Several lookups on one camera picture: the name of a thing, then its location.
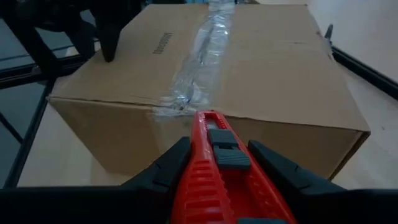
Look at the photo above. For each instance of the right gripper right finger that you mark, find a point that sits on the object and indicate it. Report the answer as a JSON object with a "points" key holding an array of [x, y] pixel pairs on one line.
{"points": [[286, 180]]}

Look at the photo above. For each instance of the brown cardboard box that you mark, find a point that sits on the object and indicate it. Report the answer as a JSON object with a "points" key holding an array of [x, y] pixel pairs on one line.
{"points": [[280, 77]]}

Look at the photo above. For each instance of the black clamp lever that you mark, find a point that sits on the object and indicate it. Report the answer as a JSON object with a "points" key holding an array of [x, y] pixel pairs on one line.
{"points": [[328, 32]]}

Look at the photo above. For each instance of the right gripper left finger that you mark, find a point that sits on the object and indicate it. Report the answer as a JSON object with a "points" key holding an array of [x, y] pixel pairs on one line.
{"points": [[161, 174]]}

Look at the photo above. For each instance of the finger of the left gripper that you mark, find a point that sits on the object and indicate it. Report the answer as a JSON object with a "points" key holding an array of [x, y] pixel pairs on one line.
{"points": [[82, 40], [109, 37]]}

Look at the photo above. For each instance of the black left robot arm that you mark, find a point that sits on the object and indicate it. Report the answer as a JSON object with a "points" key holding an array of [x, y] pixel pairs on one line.
{"points": [[31, 40]]}

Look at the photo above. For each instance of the red box cutter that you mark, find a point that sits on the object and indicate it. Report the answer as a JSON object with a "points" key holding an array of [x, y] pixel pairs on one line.
{"points": [[202, 193]]}

